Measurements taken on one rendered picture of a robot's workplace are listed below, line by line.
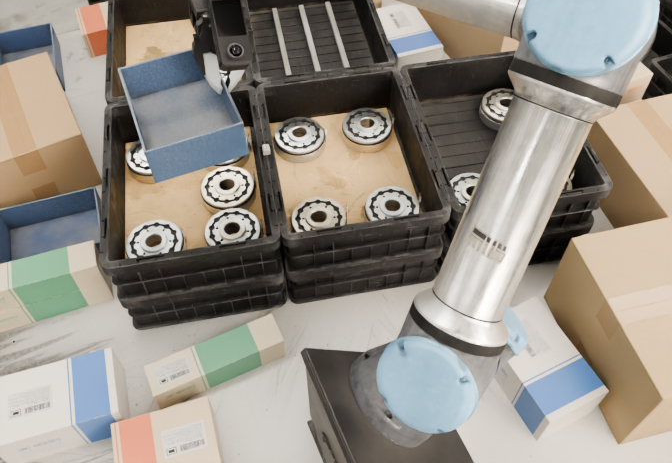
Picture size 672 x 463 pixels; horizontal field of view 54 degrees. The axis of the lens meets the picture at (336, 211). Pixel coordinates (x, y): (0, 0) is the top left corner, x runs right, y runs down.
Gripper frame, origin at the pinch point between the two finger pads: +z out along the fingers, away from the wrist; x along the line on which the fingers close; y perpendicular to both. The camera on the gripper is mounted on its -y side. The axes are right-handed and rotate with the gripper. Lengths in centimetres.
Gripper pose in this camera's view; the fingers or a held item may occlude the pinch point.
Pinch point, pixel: (224, 89)
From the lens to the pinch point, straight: 108.5
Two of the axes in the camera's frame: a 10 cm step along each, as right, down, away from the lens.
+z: -1.1, 6.4, 7.6
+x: -9.3, 2.0, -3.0
